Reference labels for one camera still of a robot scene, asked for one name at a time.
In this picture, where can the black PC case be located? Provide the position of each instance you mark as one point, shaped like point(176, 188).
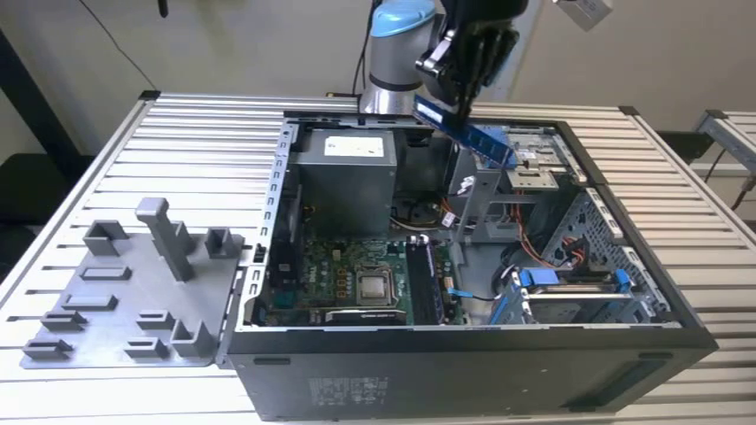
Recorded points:
point(413, 380)

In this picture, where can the optical drive with white label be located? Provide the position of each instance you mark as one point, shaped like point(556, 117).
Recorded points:
point(540, 152)

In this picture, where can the CPU socket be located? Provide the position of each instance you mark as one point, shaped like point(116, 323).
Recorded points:
point(373, 271)

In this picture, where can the black RAM slot row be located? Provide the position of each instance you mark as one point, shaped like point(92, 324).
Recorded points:
point(416, 283)

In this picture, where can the hard disk in blue carrier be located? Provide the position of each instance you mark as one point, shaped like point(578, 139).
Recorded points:
point(572, 305)

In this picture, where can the silver camera bracket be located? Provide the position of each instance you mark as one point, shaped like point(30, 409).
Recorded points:
point(433, 48)

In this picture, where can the green motherboard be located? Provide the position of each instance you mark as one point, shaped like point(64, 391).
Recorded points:
point(318, 270)

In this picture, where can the aluminium side table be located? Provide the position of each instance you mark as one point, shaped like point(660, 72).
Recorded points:
point(729, 133)

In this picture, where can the grey power supply unit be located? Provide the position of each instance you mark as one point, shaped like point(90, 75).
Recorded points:
point(342, 195)

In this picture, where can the silver CPU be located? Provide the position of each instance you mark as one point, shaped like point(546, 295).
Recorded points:
point(373, 290)

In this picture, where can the black table corner cap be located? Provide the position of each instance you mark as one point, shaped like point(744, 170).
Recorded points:
point(629, 110)
point(149, 94)

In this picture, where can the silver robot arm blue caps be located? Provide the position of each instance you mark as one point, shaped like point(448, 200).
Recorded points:
point(389, 57)

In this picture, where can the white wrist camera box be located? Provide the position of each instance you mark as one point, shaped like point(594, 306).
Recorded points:
point(586, 11)

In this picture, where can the grey parts rack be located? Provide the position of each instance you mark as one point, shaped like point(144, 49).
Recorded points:
point(136, 288)

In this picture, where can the black graphics card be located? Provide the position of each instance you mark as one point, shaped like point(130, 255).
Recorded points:
point(365, 317)

